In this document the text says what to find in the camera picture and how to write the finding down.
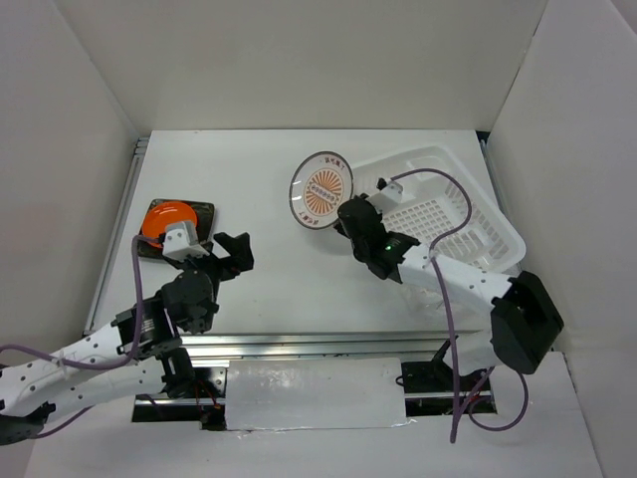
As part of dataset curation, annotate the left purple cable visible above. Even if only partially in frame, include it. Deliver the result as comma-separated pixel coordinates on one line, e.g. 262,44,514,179
0,235,173,439

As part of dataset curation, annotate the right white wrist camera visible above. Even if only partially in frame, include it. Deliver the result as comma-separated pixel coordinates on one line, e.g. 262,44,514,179
367,178,403,216

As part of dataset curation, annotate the white plastic dish rack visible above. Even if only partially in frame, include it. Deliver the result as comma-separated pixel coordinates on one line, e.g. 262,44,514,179
342,144,528,306

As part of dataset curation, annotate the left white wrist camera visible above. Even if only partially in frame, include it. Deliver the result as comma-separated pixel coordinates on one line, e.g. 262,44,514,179
162,220,209,262

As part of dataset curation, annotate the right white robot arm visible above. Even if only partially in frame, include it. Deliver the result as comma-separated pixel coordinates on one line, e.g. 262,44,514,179
337,196,564,390

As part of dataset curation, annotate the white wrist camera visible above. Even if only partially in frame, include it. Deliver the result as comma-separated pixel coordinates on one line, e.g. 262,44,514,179
367,178,403,216
162,220,209,262

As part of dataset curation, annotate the aluminium frame rail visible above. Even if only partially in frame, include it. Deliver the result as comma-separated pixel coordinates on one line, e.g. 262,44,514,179
87,129,496,361

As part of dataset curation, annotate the orange round plate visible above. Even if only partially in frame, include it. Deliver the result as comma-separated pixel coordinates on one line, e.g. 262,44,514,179
141,200,198,239

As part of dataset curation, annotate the white foil covered panel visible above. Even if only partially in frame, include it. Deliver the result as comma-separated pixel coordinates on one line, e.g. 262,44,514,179
225,358,408,431

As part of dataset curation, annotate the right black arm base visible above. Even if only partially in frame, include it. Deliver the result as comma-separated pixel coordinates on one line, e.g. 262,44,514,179
397,338,499,414

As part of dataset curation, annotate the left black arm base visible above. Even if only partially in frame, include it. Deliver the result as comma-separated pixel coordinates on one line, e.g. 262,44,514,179
161,349,228,431

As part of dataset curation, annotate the white sunburst pattern plate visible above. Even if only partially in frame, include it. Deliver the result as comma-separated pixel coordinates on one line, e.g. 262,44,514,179
288,151,354,230

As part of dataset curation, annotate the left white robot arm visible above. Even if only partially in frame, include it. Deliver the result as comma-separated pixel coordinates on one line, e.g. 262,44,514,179
1,229,254,445

